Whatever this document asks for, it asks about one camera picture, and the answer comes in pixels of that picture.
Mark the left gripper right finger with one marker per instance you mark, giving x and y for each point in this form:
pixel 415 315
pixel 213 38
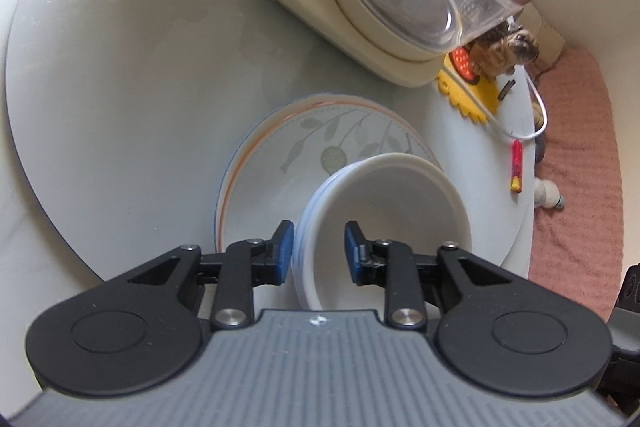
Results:
pixel 390 265

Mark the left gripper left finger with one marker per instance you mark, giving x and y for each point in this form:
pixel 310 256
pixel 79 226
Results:
pixel 242 267

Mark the white plastic bowl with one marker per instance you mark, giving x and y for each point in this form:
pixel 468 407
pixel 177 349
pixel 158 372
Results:
pixel 392 196

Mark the floral plate underneath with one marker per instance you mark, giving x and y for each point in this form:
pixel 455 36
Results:
pixel 235 166

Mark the pink bed blanket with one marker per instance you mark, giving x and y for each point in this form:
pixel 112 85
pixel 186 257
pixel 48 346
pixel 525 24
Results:
pixel 578 250

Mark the white duck plush toy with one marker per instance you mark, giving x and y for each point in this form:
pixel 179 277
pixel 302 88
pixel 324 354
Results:
pixel 547 195

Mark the red lighter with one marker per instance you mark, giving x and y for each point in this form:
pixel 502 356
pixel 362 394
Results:
pixel 517 158

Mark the yellow sunflower mat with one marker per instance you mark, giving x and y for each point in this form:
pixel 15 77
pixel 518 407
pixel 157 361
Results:
pixel 475 96

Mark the grey plush toy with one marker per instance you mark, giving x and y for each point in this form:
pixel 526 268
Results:
pixel 540 140

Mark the dark hair clip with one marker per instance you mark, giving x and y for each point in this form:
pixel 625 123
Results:
pixel 508 86

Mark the brown dog figurine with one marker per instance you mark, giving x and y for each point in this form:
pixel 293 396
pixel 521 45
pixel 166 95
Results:
pixel 499 50

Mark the grey lazy susan turntable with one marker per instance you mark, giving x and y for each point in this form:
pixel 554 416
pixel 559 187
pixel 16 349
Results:
pixel 125 113

